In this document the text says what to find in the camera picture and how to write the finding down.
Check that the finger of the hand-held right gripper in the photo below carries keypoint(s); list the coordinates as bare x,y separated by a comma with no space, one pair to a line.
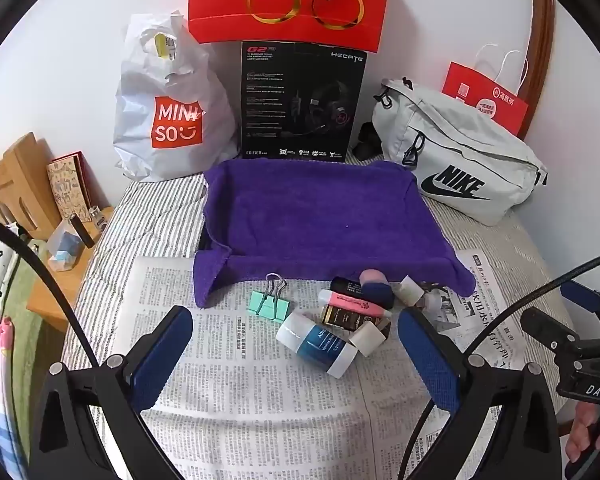
545,327
577,292

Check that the black cylinder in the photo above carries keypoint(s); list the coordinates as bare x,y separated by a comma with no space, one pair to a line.
81,231

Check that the blue and white jar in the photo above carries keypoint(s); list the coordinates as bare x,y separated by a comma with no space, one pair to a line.
312,342

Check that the white plastic shopping bag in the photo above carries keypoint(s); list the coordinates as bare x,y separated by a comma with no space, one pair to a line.
145,95

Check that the small glass bottle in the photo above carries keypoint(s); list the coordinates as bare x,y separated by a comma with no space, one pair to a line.
96,217

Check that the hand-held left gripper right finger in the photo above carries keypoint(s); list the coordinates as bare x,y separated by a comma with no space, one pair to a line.
427,355

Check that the white crossbody bag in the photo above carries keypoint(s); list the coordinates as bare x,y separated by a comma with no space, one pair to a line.
460,140

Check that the newspaper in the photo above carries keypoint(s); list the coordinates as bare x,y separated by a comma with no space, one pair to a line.
240,390

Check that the person's right hand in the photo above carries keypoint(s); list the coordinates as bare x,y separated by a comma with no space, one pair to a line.
585,430

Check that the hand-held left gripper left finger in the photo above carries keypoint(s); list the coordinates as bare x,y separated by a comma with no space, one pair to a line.
162,355

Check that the pink tube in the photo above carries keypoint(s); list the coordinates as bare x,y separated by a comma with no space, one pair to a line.
352,304

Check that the white plug adapter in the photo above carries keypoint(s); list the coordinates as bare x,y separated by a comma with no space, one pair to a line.
409,290

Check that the black rectangular box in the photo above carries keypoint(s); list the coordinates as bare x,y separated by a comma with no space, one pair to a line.
347,286

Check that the black headphone box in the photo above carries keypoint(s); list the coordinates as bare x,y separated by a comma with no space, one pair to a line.
280,110

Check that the small red paper bag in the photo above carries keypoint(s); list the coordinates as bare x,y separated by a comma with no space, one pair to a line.
500,105

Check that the wooden nightstand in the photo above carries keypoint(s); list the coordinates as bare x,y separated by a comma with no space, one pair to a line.
55,300

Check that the red gift bag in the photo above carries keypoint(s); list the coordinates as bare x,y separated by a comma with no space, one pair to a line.
220,15

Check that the wooden frame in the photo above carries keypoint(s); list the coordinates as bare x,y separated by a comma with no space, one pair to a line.
542,35

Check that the clear plastic box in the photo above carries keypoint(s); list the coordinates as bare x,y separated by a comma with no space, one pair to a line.
62,250

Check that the black and gold tube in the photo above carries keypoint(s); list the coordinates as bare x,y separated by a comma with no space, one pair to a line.
340,317

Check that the patterned notebook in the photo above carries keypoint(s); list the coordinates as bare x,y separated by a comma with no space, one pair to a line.
70,190

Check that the green binder clip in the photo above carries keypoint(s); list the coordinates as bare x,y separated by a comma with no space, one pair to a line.
267,307

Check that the pink and blue capsule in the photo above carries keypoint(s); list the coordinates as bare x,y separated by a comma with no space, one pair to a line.
380,292

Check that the purple towel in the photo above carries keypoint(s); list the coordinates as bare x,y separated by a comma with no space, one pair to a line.
320,215

